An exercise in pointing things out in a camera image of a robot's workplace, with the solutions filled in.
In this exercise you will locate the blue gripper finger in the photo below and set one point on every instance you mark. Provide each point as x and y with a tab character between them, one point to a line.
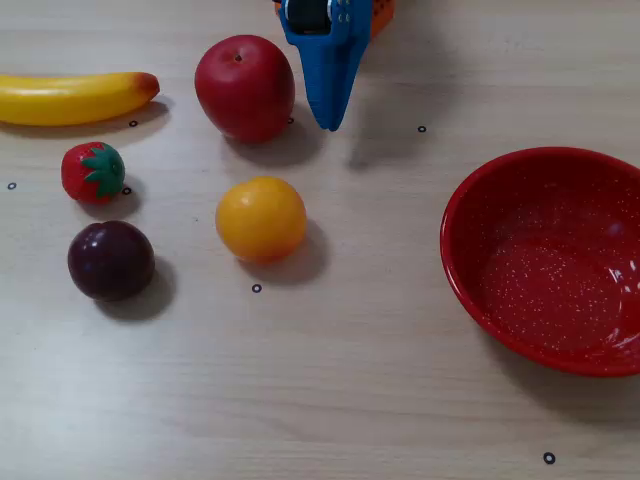
350	55
316	75

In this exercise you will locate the red speckled enamel bowl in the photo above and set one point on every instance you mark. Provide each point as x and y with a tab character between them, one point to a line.
550	280

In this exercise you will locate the red toy strawberry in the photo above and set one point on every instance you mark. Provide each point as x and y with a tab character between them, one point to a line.
82	172

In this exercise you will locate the dark purple toy plum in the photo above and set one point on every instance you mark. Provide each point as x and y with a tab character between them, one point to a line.
111	261

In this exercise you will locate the yellow toy banana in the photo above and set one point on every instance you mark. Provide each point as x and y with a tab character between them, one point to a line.
70	100

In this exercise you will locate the yellow orange toy apricot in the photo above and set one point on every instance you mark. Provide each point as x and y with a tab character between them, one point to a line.
261	220

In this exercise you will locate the red toy apple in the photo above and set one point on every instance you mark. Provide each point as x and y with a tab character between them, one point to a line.
245	90

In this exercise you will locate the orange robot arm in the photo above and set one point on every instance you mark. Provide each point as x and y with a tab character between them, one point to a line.
384	15

